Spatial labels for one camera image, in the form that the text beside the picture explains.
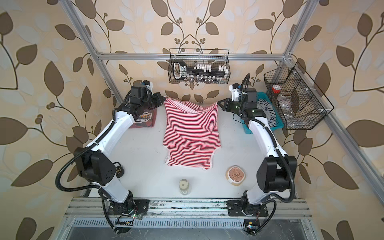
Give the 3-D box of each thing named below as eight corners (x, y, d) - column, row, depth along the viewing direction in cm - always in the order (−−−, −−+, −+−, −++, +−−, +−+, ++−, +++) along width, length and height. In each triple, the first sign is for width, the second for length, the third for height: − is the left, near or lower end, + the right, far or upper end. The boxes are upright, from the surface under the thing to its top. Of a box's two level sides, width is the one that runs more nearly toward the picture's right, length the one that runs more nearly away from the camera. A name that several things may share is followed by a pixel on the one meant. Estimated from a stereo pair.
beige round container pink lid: (226, 185, 82) (227, 184, 80) (224, 166, 89) (225, 165, 87) (246, 185, 82) (247, 184, 80) (242, 166, 89) (243, 165, 87)
